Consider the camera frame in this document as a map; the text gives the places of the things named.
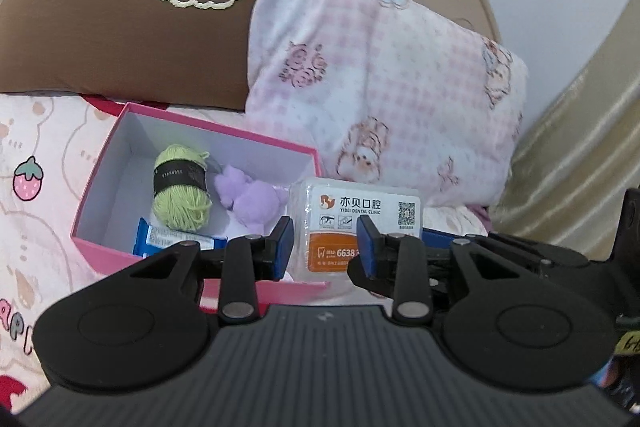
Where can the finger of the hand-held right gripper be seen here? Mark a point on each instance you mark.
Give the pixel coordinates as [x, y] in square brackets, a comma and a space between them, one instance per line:
[437, 235]
[372, 288]

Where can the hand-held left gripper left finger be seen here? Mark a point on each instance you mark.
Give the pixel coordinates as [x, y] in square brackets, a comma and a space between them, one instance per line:
[286, 247]

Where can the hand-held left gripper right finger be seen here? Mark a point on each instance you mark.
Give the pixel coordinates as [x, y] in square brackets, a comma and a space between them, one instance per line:
[365, 247]

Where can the white box with orange label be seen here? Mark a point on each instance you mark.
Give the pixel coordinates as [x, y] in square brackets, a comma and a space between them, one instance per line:
[340, 207]

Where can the purple plush toy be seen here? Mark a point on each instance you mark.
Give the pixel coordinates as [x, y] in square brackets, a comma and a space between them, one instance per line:
[255, 207]

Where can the green yarn ball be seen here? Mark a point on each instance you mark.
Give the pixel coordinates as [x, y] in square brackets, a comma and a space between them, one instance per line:
[180, 207]

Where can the blue snack packet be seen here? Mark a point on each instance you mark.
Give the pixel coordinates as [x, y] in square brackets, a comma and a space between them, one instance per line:
[150, 239]

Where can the pink cardboard box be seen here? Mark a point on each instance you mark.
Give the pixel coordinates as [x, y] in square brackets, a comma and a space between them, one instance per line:
[107, 259]

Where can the gold curtain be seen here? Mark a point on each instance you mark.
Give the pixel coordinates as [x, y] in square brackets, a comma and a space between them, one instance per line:
[575, 157]

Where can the pink checked pillow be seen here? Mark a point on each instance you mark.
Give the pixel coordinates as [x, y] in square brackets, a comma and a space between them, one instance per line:
[400, 82]

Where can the printed bear blanket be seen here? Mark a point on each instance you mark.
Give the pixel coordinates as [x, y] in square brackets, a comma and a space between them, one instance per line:
[50, 232]

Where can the brown pillow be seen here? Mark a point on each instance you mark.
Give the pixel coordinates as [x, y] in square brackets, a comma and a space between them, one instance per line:
[100, 32]

